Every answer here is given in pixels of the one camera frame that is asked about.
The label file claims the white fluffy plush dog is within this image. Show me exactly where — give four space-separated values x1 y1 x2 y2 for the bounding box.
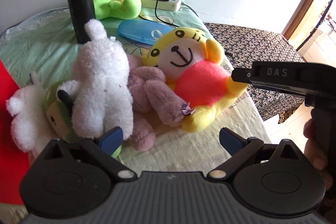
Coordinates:
72 19 133 140

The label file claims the mauve pink teddy plush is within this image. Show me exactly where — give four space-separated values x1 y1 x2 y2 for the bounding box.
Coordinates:
127 55 195 151

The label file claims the green brown round plush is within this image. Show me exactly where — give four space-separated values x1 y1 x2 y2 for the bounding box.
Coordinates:
43 79 123 159

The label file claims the white rabbit plush blue bow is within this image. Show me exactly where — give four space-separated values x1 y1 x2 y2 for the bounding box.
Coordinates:
6 72 58 157

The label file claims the yellow tiger plush red shirt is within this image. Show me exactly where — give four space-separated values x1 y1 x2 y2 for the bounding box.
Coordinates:
143 27 248 132

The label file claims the person's right hand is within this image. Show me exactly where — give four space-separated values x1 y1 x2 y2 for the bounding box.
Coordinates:
303 118 333 190

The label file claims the red cardboard box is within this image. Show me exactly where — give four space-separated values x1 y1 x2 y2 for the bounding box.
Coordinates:
0 64 29 205

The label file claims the blue glasses case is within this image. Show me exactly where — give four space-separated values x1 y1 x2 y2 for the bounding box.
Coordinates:
118 19 173 46

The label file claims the green cartoon bed sheet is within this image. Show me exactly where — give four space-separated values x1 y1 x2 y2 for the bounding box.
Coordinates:
0 0 272 172

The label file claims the green frog plush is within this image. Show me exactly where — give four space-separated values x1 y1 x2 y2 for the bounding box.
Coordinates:
93 0 142 20

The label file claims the white power strip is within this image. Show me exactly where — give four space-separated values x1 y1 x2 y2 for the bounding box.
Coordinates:
141 0 182 12

